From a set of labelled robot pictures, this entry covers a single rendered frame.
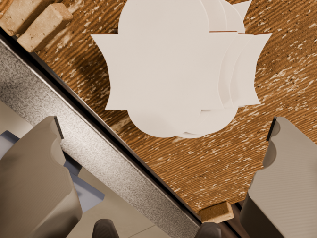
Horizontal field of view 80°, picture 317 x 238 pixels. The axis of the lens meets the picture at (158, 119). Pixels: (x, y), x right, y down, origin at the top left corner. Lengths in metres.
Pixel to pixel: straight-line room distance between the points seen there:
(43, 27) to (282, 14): 0.24
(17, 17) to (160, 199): 0.37
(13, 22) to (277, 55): 0.28
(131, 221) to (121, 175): 1.98
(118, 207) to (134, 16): 2.07
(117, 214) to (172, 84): 2.14
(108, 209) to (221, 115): 2.06
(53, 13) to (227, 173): 0.32
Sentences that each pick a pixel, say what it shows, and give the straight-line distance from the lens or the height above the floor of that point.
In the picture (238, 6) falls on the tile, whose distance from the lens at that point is 0.23.
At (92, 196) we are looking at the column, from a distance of 0.54.
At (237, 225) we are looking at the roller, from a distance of 0.52.
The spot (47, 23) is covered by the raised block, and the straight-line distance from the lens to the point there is 0.24.
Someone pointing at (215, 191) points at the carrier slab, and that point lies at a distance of 0.39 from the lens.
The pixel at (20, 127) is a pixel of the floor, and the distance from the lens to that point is 1.80.
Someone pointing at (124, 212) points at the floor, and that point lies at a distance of 2.24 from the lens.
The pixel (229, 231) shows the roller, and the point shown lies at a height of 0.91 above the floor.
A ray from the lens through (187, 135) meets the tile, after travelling 0.26.
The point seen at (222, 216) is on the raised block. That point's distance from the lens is 0.40.
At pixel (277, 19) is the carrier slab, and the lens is 0.26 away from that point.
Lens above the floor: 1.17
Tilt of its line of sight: 58 degrees down
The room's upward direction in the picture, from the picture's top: 175 degrees counter-clockwise
